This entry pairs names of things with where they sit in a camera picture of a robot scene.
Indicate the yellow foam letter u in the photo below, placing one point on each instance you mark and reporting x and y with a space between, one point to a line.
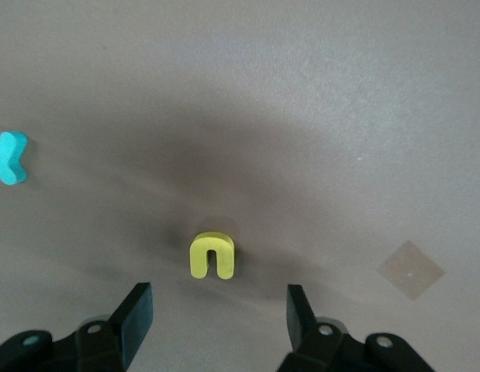
197 259

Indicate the teal foam letter r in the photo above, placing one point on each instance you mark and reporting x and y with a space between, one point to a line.
9 155

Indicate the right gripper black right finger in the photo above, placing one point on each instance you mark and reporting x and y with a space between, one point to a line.
321 348

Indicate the brown table cover mat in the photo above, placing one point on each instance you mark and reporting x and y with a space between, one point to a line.
263 77

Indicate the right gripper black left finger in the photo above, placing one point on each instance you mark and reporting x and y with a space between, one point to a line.
108 345

